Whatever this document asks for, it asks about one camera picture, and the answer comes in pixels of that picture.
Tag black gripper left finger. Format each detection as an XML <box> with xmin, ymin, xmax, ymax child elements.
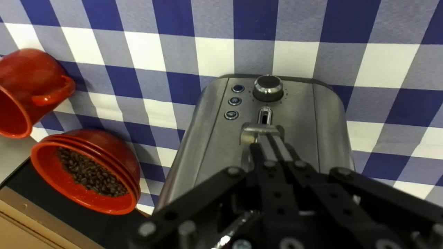
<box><xmin>131</xmin><ymin>135</ymin><xmax>300</xmax><ymax>249</ymax></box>

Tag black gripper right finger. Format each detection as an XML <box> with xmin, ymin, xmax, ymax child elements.
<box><xmin>269</xmin><ymin>134</ymin><xmax>443</xmax><ymax>249</ymax></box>

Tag stainless steel two-slot toaster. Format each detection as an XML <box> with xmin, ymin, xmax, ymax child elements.
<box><xmin>154</xmin><ymin>73</ymin><xmax>358</xmax><ymax>218</ymax></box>

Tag silver toaster lever switch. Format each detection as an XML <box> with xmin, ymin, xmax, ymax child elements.
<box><xmin>240</xmin><ymin>121</ymin><xmax>287</xmax><ymax>141</ymax></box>

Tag black toaster dial knob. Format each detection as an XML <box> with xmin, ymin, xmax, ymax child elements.
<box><xmin>251</xmin><ymin>74</ymin><xmax>286</xmax><ymax>103</ymax></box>

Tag red ceramic bowl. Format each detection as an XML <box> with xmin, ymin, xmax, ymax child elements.
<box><xmin>30</xmin><ymin>128</ymin><xmax>143</xmax><ymax>217</ymax></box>

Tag dark coffee beans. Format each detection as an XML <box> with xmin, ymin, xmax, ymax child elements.
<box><xmin>56</xmin><ymin>146</ymin><xmax>129</xmax><ymax>199</ymax></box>

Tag blue white checkered tablecloth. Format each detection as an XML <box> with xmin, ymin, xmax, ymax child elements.
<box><xmin>0</xmin><ymin>0</ymin><xmax>443</xmax><ymax>215</ymax></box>

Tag red ceramic mug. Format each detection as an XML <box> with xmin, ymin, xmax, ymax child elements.
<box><xmin>0</xmin><ymin>47</ymin><xmax>78</xmax><ymax>141</ymax></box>

